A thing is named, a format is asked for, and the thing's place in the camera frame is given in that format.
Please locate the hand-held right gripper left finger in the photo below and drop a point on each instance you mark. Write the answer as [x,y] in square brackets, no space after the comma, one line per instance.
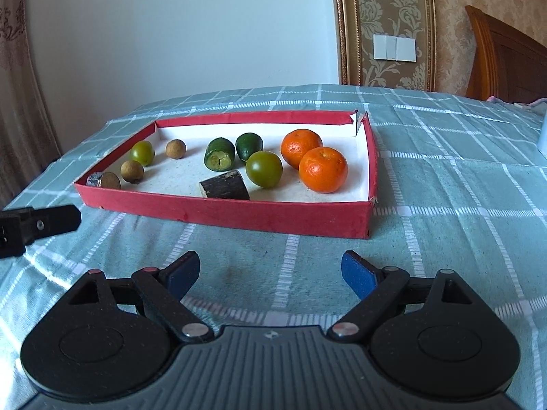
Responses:
[183,273]

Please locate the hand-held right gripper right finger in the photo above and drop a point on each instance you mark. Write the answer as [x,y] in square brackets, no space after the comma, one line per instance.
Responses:
[359,275]

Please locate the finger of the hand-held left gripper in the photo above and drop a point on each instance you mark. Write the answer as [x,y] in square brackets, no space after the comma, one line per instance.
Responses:
[55,220]

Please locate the black sushi roll toy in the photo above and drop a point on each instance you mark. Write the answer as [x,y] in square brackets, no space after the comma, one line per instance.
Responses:
[102,179]

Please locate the brown longan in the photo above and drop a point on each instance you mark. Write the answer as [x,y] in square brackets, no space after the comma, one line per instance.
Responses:
[131,171]

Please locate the red cardboard box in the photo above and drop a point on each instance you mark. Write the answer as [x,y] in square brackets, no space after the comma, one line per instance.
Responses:
[256,218]

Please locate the small green tomato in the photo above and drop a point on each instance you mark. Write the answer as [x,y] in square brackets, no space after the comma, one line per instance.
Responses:
[142,153]

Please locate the orange mandarin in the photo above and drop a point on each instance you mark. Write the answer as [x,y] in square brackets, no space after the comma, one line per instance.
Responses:
[323,169]
[299,145]

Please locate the small orange object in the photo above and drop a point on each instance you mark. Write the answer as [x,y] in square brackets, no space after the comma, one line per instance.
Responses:
[176,148]

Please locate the green cucumber piece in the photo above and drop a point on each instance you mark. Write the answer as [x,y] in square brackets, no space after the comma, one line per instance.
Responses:
[220,153]
[248,145]

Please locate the large green tomato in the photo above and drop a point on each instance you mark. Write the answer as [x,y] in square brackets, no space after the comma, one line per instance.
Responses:
[264,169]

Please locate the brown patterned curtain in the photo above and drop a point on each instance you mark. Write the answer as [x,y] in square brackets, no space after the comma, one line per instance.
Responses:
[21,94]

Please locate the teal checked cloth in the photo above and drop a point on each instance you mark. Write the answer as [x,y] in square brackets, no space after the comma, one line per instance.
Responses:
[448,179]

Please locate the pink cloth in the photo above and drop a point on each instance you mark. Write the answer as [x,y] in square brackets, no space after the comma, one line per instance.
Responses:
[493,98]

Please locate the white electric kettle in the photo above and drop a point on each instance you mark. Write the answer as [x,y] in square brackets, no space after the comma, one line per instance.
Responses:
[543,136]

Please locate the wooden headboard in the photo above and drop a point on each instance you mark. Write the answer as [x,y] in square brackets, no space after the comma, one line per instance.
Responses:
[504,59]

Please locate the gold framed wallpaper panel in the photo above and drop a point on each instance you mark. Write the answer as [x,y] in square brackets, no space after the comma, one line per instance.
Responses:
[384,8]

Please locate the white wall switch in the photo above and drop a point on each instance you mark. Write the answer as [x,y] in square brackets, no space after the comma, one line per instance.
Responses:
[394,47]

